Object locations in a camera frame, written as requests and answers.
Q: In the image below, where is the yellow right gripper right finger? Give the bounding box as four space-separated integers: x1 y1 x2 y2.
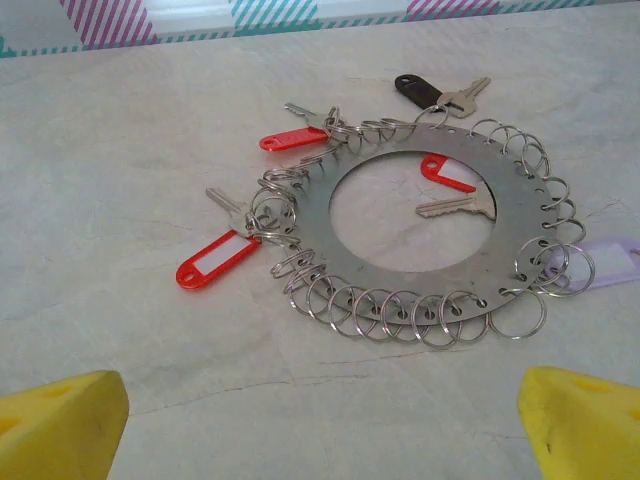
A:
517 366 640 480

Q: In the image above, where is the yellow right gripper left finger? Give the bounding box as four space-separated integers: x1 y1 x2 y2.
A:
0 369 130 480

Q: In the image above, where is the metal key holder disc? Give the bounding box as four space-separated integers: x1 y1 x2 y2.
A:
287 119 556 327

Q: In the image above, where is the pale purple plastic key tag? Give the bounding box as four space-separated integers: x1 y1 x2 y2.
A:
544 236 640 297

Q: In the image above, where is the red plastic key tag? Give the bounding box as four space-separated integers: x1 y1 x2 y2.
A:
420 153 477 195
258 127 331 153
175 230 262 292

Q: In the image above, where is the black plastic key tag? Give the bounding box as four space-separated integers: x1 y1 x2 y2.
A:
394 73 444 109

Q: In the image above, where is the silver split key ring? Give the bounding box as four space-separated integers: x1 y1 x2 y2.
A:
541 176 572 211
488 289 549 342
532 243 597 300
469 117 507 151
549 217 587 252
414 104 452 132

